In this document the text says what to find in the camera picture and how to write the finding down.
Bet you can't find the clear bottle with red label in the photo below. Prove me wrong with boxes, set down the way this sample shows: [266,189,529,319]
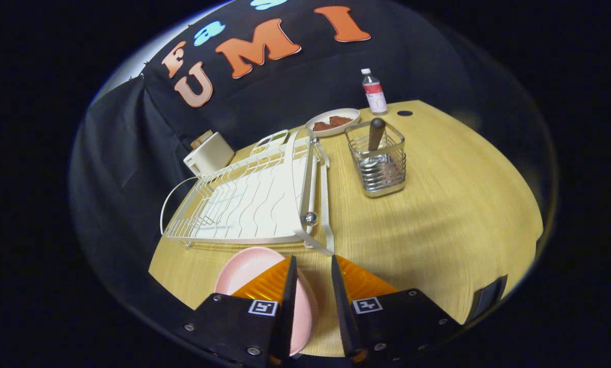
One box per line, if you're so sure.
[361,68,388,116]

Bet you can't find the white wire dish rack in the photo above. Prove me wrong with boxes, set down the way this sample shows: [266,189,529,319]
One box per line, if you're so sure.
[160,128,335,256]

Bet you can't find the toast slices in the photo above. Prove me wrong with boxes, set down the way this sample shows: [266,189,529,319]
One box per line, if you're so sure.
[191,129,214,150]

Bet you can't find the dark grey panel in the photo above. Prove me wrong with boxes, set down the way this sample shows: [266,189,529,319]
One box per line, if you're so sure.
[464,274,509,324]

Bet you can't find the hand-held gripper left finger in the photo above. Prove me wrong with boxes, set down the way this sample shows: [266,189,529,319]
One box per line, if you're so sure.
[175,255,299,368]

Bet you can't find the metal wire basket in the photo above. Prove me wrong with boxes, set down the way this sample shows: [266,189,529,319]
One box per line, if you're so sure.
[344,120,408,198]

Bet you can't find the black backdrop cloth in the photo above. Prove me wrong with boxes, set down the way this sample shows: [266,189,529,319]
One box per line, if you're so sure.
[70,0,495,317]

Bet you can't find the white shallow plate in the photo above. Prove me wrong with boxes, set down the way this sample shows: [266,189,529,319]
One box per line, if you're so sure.
[304,107,361,138]

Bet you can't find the spoon with dark handle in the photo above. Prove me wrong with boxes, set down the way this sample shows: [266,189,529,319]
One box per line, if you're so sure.
[359,117,388,172]

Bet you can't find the white toaster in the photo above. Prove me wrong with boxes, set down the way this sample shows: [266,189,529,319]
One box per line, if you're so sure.
[183,132,236,177]

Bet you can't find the pink plate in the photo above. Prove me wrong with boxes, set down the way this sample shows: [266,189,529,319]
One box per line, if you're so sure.
[214,246,319,357]

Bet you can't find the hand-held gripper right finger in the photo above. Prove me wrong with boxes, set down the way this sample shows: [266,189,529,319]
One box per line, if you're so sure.
[330,255,462,363]

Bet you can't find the white divided spice dish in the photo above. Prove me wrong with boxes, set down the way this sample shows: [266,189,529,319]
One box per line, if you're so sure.
[250,129,290,156]

